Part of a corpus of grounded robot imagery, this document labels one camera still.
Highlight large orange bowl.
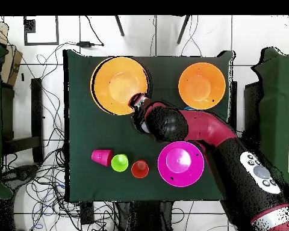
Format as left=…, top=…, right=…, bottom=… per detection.
left=90, top=56, right=150, bottom=116
left=178, top=62, right=226, bottom=111

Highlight green cup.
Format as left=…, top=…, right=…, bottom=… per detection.
left=111, top=153, right=129, bottom=173

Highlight dark green tablecloth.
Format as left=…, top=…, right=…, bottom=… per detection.
left=62, top=49, right=235, bottom=202

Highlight red cup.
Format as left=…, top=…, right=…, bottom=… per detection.
left=91, top=149, right=114, bottom=167

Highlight orange cup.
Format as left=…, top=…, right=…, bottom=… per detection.
left=131, top=159, right=150, bottom=179

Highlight black tripod leg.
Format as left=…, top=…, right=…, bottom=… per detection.
left=176, top=15, right=191, bottom=45
left=114, top=15, right=125, bottom=37

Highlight large pink bowl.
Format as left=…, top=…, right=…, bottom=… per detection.
left=157, top=141, right=205, bottom=188

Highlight cardboard box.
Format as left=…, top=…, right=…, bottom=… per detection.
left=0, top=20, right=23, bottom=87

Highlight black stand base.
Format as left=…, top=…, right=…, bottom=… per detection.
left=4, top=164, right=40, bottom=182

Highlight black bench frame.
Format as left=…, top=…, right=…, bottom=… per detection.
left=1, top=78, right=45, bottom=164

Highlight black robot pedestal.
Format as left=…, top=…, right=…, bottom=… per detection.
left=115, top=200, right=175, bottom=231

